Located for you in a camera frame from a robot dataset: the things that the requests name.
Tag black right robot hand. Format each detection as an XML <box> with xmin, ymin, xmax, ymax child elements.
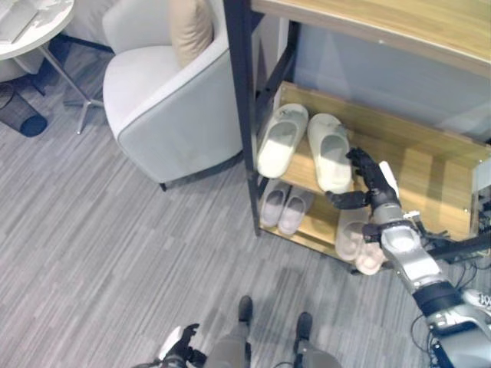
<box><xmin>325</xmin><ymin>146</ymin><xmax>403</xmax><ymax>211</ymax></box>

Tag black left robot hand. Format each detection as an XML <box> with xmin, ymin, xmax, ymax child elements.
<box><xmin>160</xmin><ymin>323</ymin><xmax>201</xmax><ymax>358</ymax></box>

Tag white rubber slipper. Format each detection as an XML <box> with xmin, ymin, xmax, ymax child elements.
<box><xmin>307</xmin><ymin>112</ymin><xmax>354</xmax><ymax>193</ymax></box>
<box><xmin>255</xmin><ymin>103</ymin><xmax>310</xmax><ymax>179</ymax></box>

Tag wooden black-framed shoe rack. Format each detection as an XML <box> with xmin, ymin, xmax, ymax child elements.
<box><xmin>223</xmin><ymin>0</ymin><xmax>491</xmax><ymax>275</ymax></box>

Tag beige pink slipper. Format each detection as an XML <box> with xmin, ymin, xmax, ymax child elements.
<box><xmin>335</xmin><ymin>209</ymin><xmax>370</xmax><ymax>261</ymax></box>
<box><xmin>354</xmin><ymin>241</ymin><xmax>386</xmax><ymax>276</ymax></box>

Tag grey fabric slipper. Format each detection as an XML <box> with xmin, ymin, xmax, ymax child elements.
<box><xmin>259</xmin><ymin>179</ymin><xmax>291</xmax><ymax>228</ymax></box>
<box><xmin>277</xmin><ymin>186</ymin><xmax>315</xmax><ymax>236</ymax></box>

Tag robot right leg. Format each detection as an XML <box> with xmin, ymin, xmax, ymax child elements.
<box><xmin>293</xmin><ymin>311</ymin><xmax>342</xmax><ymax>368</ymax></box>

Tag white upholstered armchair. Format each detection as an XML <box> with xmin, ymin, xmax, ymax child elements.
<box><xmin>101</xmin><ymin>0</ymin><xmax>244</xmax><ymax>192</ymax></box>

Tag beige cushion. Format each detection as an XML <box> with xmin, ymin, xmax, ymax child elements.
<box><xmin>170</xmin><ymin>0</ymin><xmax>215</xmax><ymax>70</ymax></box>

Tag black mesh waste basket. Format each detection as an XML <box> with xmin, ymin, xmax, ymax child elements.
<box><xmin>0</xmin><ymin>82</ymin><xmax>49</xmax><ymax>138</ymax></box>

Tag round white side table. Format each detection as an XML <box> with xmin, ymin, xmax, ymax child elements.
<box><xmin>0</xmin><ymin>0</ymin><xmax>104</xmax><ymax>135</ymax></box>

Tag black cables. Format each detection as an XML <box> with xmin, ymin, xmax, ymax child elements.
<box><xmin>412</xmin><ymin>225</ymin><xmax>491</xmax><ymax>368</ymax></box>

